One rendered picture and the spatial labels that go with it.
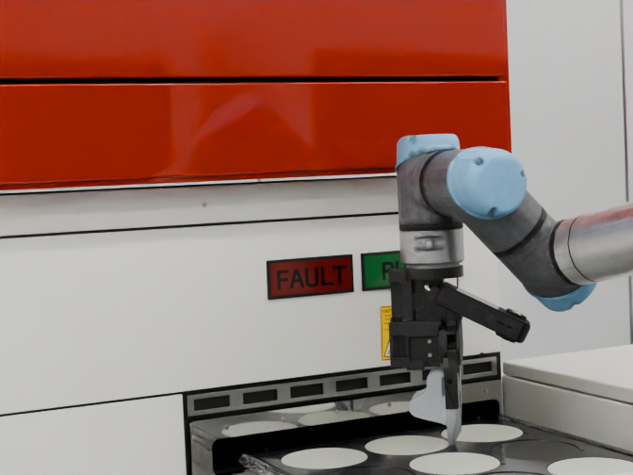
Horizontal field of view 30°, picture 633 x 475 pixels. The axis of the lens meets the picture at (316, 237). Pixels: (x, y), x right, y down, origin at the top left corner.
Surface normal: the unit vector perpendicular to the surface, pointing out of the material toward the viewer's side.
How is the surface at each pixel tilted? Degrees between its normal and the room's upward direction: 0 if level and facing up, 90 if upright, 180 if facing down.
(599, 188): 90
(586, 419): 90
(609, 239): 90
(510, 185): 90
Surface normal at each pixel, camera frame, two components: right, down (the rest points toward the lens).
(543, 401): -0.90, 0.06
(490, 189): 0.39, 0.03
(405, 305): -0.18, 0.06
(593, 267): -0.54, 0.68
